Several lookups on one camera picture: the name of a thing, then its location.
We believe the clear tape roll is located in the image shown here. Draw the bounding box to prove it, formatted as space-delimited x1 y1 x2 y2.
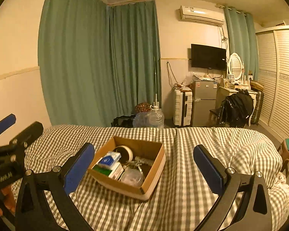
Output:
114 145 134 164

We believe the brown patterned bag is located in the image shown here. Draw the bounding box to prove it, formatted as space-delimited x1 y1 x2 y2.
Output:
134 102 151 114

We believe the black bag on floor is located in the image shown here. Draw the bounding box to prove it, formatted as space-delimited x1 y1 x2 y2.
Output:
111 115 135 128

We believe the grey checked bed quilt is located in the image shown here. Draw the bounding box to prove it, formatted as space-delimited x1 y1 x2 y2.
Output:
25 125 289 230

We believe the green white flat box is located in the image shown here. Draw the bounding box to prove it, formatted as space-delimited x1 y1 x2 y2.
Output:
92 162 124 180

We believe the brown cardboard box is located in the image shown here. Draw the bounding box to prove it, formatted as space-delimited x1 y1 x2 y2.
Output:
87 136 166 201

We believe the clear large water jug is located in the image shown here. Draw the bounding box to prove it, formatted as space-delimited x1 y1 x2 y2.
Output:
148 105 164 129

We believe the white louvered wardrobe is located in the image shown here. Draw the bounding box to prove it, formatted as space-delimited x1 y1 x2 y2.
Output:
256 26 289 140

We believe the green topped wooden stool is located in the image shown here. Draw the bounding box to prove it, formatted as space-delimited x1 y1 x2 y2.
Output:
277 138 289 177

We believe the white oval vanity mirror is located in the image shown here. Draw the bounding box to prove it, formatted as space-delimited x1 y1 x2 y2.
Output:
227 53 244 81

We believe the blue tissue pack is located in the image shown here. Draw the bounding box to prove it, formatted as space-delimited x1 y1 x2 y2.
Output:
97 151 122 170

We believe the large green curtain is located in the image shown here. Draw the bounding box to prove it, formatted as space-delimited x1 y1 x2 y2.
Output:
38 0 162 127

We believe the white dressing table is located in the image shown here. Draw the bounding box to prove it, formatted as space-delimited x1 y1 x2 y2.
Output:
216 87 256 126

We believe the narrow green window curtain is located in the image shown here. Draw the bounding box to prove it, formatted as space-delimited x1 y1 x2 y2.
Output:
224 6 259 80

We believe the white air conditioner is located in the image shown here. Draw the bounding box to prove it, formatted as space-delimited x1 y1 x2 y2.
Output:
180 6 225 27

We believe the white ribbed suitcase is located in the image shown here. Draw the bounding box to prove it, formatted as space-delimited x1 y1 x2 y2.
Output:
173 87 193 127

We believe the pale green cable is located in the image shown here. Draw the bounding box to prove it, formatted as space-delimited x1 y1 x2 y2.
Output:
124 160 145 174

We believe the white mop pole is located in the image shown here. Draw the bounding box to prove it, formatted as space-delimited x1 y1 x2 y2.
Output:
153 57 159 109

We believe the black wall television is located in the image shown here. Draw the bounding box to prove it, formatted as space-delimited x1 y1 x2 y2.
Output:
191 44 227 71

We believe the silver mini fridge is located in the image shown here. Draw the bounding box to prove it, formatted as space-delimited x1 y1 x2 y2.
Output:
192 80 217 127

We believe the round clear plastic container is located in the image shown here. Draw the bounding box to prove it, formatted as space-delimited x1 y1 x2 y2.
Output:
120 168 144 187

